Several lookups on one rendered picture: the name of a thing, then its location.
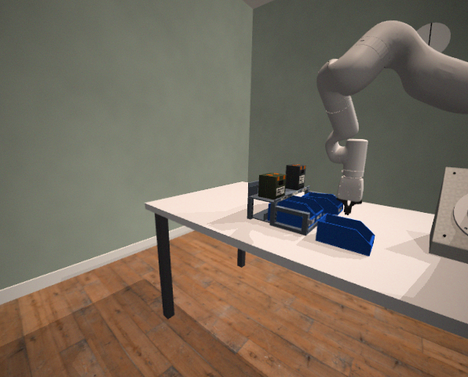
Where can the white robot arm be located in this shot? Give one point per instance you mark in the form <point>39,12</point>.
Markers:
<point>426,75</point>

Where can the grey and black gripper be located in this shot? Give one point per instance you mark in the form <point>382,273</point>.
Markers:
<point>350,189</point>

